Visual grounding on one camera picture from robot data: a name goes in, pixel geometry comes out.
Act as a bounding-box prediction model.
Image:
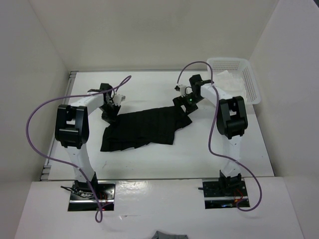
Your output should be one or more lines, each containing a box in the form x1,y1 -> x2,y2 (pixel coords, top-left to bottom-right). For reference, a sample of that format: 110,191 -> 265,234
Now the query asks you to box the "grey folded cloth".
152,231 -> 188,239

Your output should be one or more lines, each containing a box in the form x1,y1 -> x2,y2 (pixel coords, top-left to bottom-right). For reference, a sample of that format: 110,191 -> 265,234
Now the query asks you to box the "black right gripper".
173,93 -> 204,120

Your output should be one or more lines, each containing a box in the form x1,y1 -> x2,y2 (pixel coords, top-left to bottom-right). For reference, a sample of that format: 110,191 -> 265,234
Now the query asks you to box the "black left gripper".
99,102 -> 121,126

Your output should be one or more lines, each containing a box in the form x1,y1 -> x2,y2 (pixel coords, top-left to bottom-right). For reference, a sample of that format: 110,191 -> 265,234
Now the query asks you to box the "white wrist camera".
113,94 -> 126,106
174,85 -> 189,97

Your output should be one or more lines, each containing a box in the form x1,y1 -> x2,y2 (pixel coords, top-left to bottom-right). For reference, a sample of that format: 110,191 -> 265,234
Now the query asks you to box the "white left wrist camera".
113,94 -> 126,106

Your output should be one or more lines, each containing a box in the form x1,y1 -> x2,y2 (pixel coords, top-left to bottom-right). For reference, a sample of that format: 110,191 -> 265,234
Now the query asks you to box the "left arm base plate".
64,182 -> 115,212

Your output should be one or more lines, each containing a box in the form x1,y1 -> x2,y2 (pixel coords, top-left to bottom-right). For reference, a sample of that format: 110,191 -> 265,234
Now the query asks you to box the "white cloth in basket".
213,71 -> 247,102

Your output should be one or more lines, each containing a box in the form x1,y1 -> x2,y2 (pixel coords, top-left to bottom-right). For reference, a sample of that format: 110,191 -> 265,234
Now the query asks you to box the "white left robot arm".
55,83 -> 126,199

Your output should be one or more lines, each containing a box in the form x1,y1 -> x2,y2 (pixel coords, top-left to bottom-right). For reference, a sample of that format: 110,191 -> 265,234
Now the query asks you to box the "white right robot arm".
173,75 -> 248,196

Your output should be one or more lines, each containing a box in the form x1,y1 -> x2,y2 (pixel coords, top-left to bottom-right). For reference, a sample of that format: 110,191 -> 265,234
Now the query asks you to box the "black pleated skirt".
100,106 -> 192,152

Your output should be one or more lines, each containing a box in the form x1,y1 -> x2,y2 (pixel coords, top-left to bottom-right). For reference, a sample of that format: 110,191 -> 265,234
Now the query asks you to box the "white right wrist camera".
174,85 -> 189,97

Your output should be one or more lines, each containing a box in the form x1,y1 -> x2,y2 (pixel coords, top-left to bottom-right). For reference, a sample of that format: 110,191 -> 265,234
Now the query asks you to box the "white perforated plastic basket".
207,57 -> 261,111

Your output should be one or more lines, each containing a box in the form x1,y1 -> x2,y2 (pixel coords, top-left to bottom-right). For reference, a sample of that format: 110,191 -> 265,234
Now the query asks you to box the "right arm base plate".
198,179 -> 250,209

